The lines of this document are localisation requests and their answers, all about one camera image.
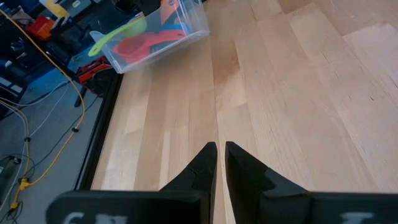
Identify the black aluminium table frame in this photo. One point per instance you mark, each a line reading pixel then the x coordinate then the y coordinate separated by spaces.
pixel 99 133

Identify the red box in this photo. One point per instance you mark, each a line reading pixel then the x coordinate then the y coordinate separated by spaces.
pixel 40 28

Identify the red and black tool case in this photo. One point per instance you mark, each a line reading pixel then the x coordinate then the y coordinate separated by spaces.
pixel 93 67

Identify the red measuring cup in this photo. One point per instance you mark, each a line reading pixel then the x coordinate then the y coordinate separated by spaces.
pixel 140 48

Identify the green measuring cup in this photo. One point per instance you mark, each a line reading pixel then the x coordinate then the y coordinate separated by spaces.
pixel 133 29

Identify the orange measuring cup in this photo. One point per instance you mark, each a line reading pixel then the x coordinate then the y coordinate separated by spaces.
pixel 170 12

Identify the clear plastic basket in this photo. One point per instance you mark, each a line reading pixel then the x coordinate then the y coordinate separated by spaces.
pixel 192 18

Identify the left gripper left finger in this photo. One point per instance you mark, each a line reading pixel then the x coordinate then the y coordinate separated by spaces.
pixel 205 174

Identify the blue measuring cup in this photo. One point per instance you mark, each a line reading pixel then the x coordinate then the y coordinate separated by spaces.
pixel 177 28

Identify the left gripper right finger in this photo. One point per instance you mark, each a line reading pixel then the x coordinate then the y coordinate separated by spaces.
pixel 252 193

